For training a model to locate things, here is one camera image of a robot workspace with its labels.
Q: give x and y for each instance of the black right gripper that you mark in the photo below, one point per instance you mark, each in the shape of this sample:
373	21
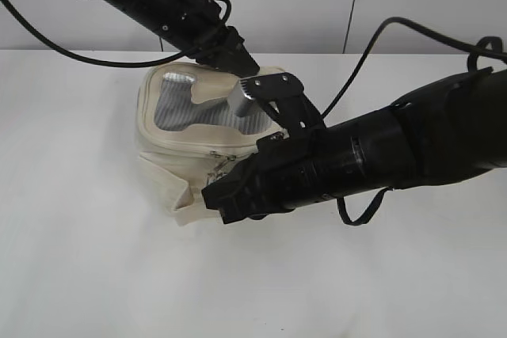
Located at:
339	161

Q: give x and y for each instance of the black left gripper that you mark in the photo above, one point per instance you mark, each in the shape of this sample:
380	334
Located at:
198	28

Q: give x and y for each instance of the cream canvas zipper bag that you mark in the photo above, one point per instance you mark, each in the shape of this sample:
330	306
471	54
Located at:
182	114

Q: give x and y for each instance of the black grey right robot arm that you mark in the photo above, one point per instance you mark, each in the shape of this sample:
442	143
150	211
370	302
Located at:
442	133

